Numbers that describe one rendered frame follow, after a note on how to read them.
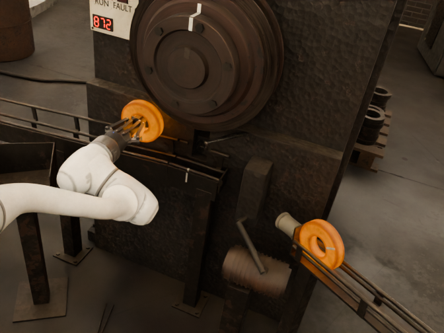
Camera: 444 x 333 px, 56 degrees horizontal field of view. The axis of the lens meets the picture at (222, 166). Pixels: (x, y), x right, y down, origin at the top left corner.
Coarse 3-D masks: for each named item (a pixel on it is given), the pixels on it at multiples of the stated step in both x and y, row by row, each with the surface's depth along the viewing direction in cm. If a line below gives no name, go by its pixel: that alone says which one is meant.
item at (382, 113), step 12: (384, 96) 320; (372, 108) 298; (384, 108) 329; (372, 120) 284; (384, 120) 290; (360, 132) 291; (372, 132) 288; (384, 132) 314; (360, 144) 294; (372, 144) 295; (384, 144) 298; (360, 156) 292; (372, 156) 288; (372, 168) 293
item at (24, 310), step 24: (0, 144) 143; (24, 144) 145; (48, 144) 147; (0, 168) 148; (24, 168) 151; (48, 168) 153; (24, 216) 147; (24, 240) 153; (24, 288) 180; (48, 288) 176; (24, 312) 171; (48, 312) 172
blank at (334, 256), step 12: (312, 228) 124; (324, 228) 120; (300, 240) 130; (312, 240) 127; (324, 240) 121; (336, 240) 118; (312, 252) 127; (336, 252) 118; (312, 264) 128; (336, 264) 120
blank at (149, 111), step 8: (128, 104) 143; (136, 104) 142; (144, 104) 141; (152, 104) 143; (128, 112) 145; (136, 112) 143; (144, 112) 142; (152, 112) 141; (152, 120) 143; (160, 120) 143; (152, 128) 145; (160, 128) 144; (144, 136) 148; (152, 136) 147
